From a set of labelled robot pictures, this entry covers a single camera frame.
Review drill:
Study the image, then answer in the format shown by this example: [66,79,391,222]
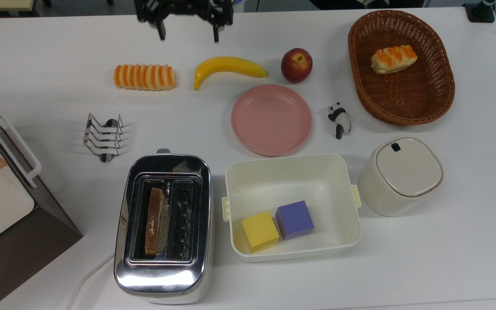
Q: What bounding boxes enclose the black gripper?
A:
[134,0,234,43]

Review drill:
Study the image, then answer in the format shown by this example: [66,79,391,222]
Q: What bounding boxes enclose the orange striped bread roll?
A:
[113,64,176,91]

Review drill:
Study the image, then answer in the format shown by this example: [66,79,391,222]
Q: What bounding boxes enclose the brown toast bread slice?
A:
[145,187,170,257]

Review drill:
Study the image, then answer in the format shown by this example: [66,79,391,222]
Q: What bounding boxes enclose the shiny chrome two-slot toaster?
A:
[114,149,212,304]

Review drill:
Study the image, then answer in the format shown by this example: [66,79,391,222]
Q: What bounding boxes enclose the yellow toy banana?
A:
[193,56,268,91]

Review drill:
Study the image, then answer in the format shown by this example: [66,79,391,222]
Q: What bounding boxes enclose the red toy apple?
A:
[281,48,313,84]

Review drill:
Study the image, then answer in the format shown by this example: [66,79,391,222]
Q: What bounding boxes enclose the pink round plate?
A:
[231,84,313,157]

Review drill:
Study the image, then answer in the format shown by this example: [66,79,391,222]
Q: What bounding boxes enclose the cream rectangular plastic box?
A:
[221,154,363,263]

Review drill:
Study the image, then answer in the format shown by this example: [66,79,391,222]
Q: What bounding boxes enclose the small panda figurine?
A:
[327,102,352,140]

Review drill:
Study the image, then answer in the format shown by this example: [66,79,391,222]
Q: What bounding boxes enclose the glazed orange striped pastry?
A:
[370,45,418,75]

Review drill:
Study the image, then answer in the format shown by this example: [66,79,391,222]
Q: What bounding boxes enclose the yellow foam cube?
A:
[241,211,280,254]

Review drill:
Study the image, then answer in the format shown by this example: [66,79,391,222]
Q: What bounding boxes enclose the purple foam cube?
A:
[275,200,315,241]

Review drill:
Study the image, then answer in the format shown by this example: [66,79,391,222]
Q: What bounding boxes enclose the brown wicker oval basket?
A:
[347,10,456,126]

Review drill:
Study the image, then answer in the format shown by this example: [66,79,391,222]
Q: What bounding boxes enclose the cream lidded trash bin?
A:
[357,136,445,217]

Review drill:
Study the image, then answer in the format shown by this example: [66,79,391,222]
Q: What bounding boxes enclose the metal wire toast rack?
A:
[83,113,124,163]

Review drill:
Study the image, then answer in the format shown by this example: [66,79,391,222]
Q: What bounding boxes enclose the white toaster power cable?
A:
[66,253,115,310]

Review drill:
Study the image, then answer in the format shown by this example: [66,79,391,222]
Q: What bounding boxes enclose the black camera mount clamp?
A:
[463,0,496,23]

